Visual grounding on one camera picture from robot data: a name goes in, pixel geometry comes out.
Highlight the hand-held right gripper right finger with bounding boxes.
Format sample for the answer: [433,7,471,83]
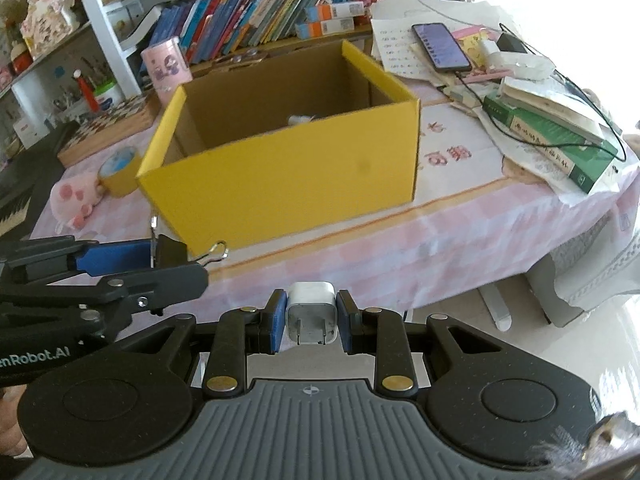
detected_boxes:
[336,289,508,397]

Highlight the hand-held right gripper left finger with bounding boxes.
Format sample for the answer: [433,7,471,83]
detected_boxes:
[117,289,288,397]

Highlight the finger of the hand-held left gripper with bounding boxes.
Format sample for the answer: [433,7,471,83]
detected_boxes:
[0,261,209,343]
[0,234,157,292]

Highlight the white charger plug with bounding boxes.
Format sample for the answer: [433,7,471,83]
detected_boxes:
[285,281,337,347]

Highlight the black binder clip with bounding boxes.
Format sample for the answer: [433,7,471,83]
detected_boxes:
[148,215,229,267]

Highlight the yellow tape roll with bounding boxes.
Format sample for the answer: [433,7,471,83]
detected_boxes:
[97,146,143,198]

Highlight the yellow cardboard box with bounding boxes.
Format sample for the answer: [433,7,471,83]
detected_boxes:
[136,39,421,257]

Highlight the pink checkered cloth desktop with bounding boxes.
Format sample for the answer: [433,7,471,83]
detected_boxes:
[25,75,640,323]

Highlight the person's left hand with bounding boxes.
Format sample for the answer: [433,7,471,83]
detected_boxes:
[0,386,26,457]

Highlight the pink plush toy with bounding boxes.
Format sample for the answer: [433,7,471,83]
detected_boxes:
[50,172,108,233]

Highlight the black electronic keyboard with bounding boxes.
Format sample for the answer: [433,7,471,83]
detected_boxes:
[0,122,81,238]

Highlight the wooden chessboard box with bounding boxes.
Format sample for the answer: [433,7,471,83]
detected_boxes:
[56,94,163,168]

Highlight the white table leg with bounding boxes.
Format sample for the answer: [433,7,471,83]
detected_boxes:
[477,285,514,332]

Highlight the white box red label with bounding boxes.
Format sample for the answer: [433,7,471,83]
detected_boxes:
[12,120,44,149]

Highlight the white tub green lid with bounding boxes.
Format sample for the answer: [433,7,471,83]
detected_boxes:
[92,79,124,109]

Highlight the red white bottle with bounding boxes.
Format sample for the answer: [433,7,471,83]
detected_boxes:
[74,69,101,114]

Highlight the white orange-bordered desk mat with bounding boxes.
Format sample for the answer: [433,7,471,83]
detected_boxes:
[215,105,508,263]

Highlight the pink cartoon cup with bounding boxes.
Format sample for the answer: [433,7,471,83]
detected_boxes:
[140,36,193,107]

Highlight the red white round jar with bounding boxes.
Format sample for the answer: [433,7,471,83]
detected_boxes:
[10,40,34,74]

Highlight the white bookshelf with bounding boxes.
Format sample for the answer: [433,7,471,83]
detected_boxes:
[0,0,466,126]

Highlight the pink doll figurine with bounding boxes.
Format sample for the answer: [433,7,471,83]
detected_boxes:
[20,0,81,56]

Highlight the white lace cloth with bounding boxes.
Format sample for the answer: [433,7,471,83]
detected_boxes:
[550,200,640,311]

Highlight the grey fur cuff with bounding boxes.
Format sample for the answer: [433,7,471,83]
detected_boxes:
[530,410,640,480]

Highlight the green thick book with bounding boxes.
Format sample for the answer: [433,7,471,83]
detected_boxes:
[482,91,621,196]

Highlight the row of colourful books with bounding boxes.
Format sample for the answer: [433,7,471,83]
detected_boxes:
[145,0,361,63]

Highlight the white paper sheets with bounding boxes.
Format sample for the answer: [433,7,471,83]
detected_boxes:
[370,0,501,82]

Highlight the black smartphone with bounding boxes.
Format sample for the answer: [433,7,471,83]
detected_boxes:
[411,23,473,73]

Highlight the white paperback book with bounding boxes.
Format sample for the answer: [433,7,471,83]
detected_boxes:
[500,76,606,145]

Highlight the orange blue white carton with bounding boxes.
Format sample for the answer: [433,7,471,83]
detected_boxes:
[305,2,365,21]
[295,17,356,39]

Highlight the pink notepad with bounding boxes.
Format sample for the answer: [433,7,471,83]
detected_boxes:
[452,27,501,75]

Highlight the white plastic case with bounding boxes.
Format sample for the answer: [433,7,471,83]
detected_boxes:
[487,50,556,80]

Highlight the black power adapter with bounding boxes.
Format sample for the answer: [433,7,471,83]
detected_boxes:
[495,34,529,55]

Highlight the black cable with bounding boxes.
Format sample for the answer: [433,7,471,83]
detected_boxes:
[440,24,627,163]

